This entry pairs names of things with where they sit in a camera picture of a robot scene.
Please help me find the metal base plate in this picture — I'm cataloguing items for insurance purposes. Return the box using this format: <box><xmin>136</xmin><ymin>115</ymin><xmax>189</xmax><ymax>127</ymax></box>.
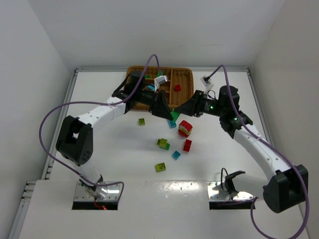
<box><xmin>74</xmin><ymin>182</ymin><xmax>122</xmax><ymax>202</ymax></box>
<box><xmin>207</xmin><ymin>181</ymin><xmax>254</xmax><ymax>202</ymax></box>

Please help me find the green lego base brick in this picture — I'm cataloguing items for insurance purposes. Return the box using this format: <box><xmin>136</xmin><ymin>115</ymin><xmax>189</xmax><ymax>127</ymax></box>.
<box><xmin>171</xmin><ymin>111</ymin><xmax>180</xmax><ymax>122</ymax></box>

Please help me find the red lime lego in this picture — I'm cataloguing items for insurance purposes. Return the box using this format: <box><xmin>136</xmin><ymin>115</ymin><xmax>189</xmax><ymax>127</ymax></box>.
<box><xmin>178</xmin><ymin>120</ymin><xmax>193</xmax><ymax>137</ymax></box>

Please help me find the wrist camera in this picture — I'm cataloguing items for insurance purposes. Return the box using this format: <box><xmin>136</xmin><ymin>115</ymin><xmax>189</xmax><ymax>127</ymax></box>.
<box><xmin>154</xmin><ymin>75</ymin><xmax>168</xmax><ymax>92</ymax></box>
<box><xmin>200</xmin><ymin>76</ymin><xmax>214</xmax><ymax>95</ymax></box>

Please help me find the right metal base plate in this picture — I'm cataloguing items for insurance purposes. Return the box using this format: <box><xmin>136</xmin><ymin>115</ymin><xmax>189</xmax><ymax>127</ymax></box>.
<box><xmin>207</xmin><ymin>181</ymin><xmax>254</xmax><ymax>202</ymax></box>

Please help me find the small lime lego brick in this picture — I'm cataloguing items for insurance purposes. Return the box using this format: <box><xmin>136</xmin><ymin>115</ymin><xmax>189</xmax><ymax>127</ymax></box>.
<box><xmin>139</xmin><ymin>118</ymin><xmax>145</xmax><ymax>125</ymax></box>

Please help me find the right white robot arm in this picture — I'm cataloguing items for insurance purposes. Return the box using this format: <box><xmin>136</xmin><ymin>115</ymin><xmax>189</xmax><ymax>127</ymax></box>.
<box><xmin>175</xmin><ymin>86</ymin><xmax>309</xmax><ymax>213</ymax></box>

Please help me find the lime lego brick front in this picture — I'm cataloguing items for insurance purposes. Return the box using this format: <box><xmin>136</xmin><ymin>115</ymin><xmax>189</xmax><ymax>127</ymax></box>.
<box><xmin>155</xmin><ymin>163</ymin><xmax>166</xmax><ymax>173</ymax></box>

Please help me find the lime green stacked lego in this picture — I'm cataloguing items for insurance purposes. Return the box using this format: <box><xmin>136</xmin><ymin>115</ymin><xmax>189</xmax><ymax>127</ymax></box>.
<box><xmin>157</xmin><ymin>138</ymin><xmax>170</xmax><ymax>150</ymax></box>

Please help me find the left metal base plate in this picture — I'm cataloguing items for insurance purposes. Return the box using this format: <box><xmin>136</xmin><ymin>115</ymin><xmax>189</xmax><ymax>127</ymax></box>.
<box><xmin>74</xmin><ymin>182</ymin><xmax>122</xmax><ymax>202</ymax></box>

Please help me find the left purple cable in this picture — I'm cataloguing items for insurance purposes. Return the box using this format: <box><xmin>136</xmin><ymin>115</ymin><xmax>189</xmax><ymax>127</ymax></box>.
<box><xmin>38</xmin><ymin>54</ymin><xmax>160</xmax><ymax>197</ymax></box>

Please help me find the small cyan lego brick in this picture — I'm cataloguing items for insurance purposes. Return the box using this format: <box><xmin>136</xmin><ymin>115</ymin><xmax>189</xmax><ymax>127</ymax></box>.
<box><xmin>172</xmin><ymin>150</ymin><xmax>181</xmax><ymax>160</ymax></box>

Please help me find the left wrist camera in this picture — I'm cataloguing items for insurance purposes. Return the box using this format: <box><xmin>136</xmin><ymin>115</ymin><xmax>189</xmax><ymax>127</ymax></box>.
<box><xmin>154</xmin><ymin>75</ymin><xmax>168</xmax><ymax>92</ymax></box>

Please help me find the long cyan lego brick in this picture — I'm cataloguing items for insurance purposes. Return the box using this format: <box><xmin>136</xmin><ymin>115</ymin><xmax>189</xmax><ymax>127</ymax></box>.
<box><xmin>168</xmin><ymin>120</ymin><xmax>176</xmax><ymax>128</ymax></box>

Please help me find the small red lego brick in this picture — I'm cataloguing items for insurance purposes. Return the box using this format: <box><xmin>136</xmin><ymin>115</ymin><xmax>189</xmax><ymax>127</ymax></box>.
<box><xmin>174</xmin><ymin>84</ymin><xmax>181</xmax><ymax>92</ymax></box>

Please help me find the brown wicker divided tray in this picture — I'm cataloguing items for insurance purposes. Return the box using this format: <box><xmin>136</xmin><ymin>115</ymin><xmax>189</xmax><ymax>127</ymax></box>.
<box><xmin>127</xmin><ymin>66</ymin><xmax>194</xmax><ymax>111</ymax></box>

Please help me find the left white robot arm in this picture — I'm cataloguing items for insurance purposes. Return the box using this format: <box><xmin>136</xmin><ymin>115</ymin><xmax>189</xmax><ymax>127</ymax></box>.
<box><xmin>55</xmin><ymin>71</ymin><xmax>172</xmax><ymax>192</ymax></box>

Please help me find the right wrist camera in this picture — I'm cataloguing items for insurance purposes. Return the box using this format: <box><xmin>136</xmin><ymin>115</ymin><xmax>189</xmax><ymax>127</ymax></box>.
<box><xmin>200</xmin><ymin>76</ymin><xmax>214</xmax><ymax>95</ymax></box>

